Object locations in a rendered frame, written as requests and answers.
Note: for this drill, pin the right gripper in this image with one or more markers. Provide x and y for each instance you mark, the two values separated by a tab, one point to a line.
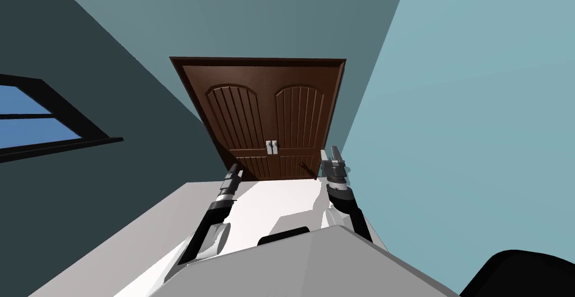
333	167

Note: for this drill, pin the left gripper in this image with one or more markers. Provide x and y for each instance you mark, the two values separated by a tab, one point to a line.
233	176

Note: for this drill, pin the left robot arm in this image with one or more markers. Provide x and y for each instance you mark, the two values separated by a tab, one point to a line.
207	225

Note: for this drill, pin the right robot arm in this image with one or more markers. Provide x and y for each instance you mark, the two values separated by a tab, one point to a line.
348	205

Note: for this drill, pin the brown wooden door leaf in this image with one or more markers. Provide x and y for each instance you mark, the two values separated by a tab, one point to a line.
298	117
233	117

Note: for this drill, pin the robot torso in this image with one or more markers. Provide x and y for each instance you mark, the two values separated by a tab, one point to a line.
314	265

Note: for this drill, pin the black framed window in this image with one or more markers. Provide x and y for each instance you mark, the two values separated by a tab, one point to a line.
31	122

